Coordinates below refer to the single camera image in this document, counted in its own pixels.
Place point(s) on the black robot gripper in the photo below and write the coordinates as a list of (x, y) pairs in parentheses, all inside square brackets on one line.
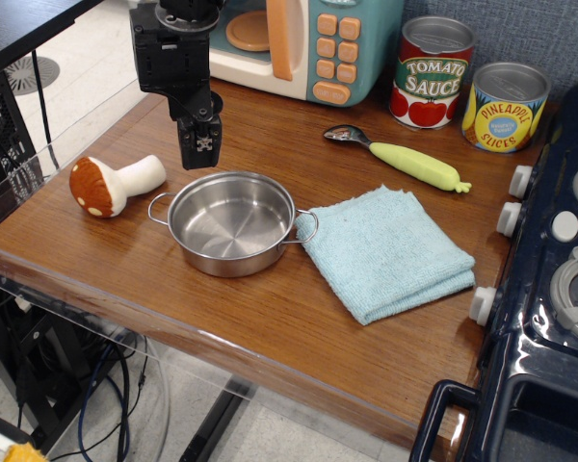
[(171, 50)]

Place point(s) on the light blue towel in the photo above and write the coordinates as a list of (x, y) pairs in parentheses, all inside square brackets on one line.
[(382, 254)]

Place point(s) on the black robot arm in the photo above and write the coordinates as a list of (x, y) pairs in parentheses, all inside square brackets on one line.
[(171, 44)]

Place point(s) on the stainless steel pot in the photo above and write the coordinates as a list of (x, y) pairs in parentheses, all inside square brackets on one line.
[(233, 224)]

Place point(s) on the plush brown mushroom toy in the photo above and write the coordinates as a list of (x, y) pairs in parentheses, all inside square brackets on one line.
[(103, 192)]

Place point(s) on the teal toy microwave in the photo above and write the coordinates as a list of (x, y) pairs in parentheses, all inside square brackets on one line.
[(326, 52)]

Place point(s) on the black side desk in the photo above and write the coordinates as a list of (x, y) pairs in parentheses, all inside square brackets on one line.
[(25, 25)]

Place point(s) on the tomato sauce can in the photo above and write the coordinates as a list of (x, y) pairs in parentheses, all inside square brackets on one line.
[(434, 55)]

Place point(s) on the black table leg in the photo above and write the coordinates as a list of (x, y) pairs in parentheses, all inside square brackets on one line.
[(214, 425)]

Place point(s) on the pineapple slices can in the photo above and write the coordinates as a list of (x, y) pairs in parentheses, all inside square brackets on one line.
[(504, 107)]

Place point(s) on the white stove knob middle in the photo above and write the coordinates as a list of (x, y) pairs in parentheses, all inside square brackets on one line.
[(508, 218)]

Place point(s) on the white stove knob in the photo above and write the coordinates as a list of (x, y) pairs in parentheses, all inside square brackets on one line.
[(520, 181), (482, 304), (508, 218)]

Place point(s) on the white stove knob lower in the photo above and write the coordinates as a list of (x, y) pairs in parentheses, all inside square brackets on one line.
[(482, 304)]

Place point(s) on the white stove knob upper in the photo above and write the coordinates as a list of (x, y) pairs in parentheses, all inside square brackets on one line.
[(520, 181)]

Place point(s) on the dark blue toy stove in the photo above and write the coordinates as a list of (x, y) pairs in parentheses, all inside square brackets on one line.
[(525, 404)]

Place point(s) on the spoon with green handle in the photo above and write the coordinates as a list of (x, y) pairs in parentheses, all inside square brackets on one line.
[(409, 161)]

